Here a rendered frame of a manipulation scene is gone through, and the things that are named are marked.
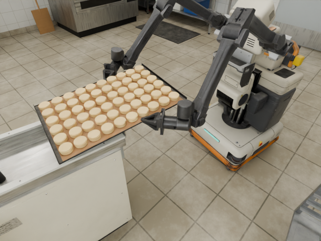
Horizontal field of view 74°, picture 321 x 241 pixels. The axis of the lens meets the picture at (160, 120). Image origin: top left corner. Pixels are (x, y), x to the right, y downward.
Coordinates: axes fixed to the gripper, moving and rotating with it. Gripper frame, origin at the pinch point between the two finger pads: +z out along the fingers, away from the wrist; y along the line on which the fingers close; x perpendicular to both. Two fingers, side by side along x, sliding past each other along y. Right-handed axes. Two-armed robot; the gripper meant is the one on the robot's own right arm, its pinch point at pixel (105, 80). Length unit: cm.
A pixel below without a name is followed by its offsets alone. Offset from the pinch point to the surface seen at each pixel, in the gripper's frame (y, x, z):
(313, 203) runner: -70, 130, 14
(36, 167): -13, -15, 49
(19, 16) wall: -70, -288, -281
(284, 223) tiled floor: -101, 124, 15
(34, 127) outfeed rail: -8.0, -24.7, 31.8
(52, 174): -10, -4, 52
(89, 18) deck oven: -71, -155, -296
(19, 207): -18, -15, 64
